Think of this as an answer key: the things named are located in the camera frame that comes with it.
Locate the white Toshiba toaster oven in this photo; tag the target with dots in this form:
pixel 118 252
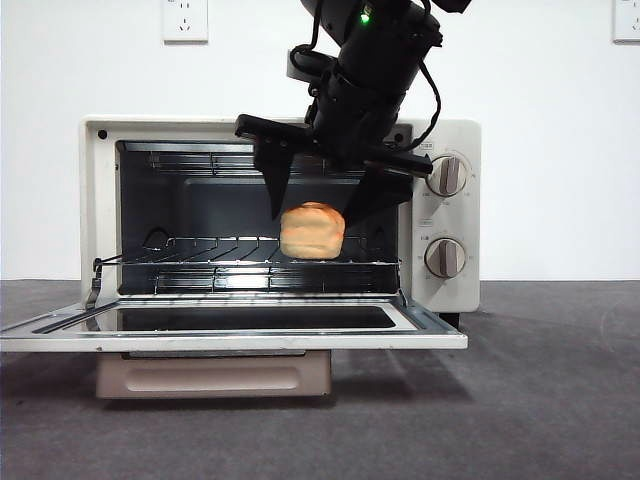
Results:
pixel 97 200

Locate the oven temperature knob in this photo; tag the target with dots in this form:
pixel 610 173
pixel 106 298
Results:
pixel 452 177

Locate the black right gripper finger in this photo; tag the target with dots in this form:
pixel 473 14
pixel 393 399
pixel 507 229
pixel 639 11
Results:
pixel 380 195
pixel 274 170

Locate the white wall socket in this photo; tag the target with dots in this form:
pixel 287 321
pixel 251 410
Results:
pixel 627 22
pixel 185 22

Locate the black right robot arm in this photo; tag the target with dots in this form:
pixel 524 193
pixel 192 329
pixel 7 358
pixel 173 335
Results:
pixel 385 45

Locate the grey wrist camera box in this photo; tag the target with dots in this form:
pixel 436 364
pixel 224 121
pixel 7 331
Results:
pixel 292 67

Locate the oven timer knob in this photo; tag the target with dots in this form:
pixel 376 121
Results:
pixel 445 258

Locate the golden bread roll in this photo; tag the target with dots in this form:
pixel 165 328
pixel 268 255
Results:
pixel 312 232

